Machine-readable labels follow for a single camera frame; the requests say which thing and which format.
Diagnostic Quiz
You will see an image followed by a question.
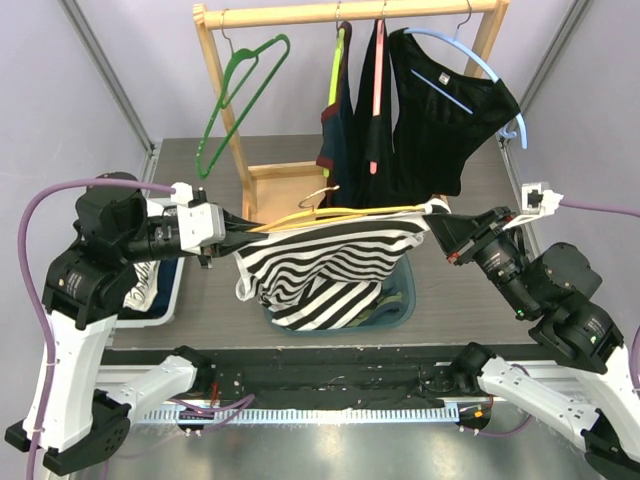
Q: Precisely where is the wooden clothes rack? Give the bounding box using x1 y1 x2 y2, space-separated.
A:
193 0 509 223

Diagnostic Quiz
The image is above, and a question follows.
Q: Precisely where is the green hanger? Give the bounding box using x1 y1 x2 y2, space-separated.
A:
195 9 291 180

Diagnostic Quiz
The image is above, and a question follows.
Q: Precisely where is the blue plastic tub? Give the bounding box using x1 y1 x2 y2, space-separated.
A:
263 255 416 337

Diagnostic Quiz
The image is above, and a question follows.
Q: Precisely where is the neon yellow hanger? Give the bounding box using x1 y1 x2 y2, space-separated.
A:
318 27 346 186

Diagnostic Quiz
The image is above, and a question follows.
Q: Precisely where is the pink hanger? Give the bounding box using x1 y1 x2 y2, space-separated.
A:
368 19 385 175

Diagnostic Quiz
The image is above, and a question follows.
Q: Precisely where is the navy folded garment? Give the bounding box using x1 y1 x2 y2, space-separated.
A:
147 259 179 319

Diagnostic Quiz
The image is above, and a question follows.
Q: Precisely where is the green tank top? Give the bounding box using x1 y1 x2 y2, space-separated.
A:
348 292 404 328

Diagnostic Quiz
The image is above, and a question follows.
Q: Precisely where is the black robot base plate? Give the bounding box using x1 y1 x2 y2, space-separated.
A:
99 346 512 407

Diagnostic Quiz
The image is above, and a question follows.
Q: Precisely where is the black tank top on pink hanger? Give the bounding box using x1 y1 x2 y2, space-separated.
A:
351 20 398 208

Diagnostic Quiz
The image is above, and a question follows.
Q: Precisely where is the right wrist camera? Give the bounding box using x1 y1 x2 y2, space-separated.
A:
502 182 564 231

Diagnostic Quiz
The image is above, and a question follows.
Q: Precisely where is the light blue hanger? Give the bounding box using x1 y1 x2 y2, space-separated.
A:
404 1 529 150

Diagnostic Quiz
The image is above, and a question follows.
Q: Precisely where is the striped tank top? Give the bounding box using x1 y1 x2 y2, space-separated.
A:
234 198 450 332

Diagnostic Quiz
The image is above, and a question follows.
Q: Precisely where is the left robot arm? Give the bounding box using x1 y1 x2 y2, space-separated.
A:
5 172 261 477

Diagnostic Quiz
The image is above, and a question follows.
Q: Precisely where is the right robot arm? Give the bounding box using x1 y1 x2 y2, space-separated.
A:
425 207 639 479

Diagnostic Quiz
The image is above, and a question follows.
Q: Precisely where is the white cable duct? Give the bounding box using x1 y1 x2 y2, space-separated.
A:
138 403 459 426

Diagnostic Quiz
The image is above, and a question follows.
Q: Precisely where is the navy maroon-trim tank top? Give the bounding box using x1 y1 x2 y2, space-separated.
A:
316 21 357 207

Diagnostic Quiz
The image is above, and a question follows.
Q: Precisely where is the white laundry basket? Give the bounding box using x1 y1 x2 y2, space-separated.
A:
114 198 185 329

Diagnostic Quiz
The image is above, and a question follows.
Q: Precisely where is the white printed shirt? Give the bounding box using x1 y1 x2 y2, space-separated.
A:
123 261 160 312

